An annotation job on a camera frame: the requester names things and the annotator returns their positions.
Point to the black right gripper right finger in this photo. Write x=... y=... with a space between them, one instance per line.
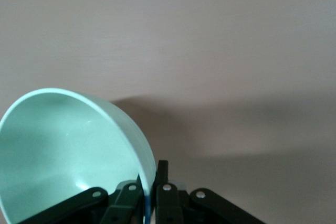
x=168 y=203

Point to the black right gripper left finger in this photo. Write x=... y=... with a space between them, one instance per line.
x=126 y=203

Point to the green bowl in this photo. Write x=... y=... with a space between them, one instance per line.
x=65 y=142

